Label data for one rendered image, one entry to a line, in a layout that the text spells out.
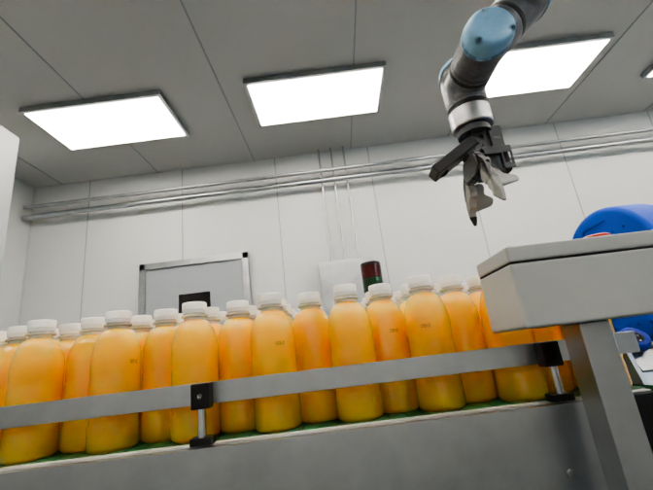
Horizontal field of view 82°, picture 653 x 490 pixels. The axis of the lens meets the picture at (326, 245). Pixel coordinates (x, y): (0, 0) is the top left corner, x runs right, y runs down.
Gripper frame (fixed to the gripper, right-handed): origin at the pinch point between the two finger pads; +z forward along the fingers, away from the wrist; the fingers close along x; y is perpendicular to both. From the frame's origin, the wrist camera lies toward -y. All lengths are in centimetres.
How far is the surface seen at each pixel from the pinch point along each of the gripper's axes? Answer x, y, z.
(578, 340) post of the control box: -24.7, -4.4, 25.8
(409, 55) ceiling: 192, 63, -216
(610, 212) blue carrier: 0.0, 25.9, 2.5
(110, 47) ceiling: 152, -174, -217
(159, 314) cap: -9, -63, 14
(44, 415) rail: -15, -77, 27
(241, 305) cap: -9, -50, 14
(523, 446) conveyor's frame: -17.5, -11.2, 38.5
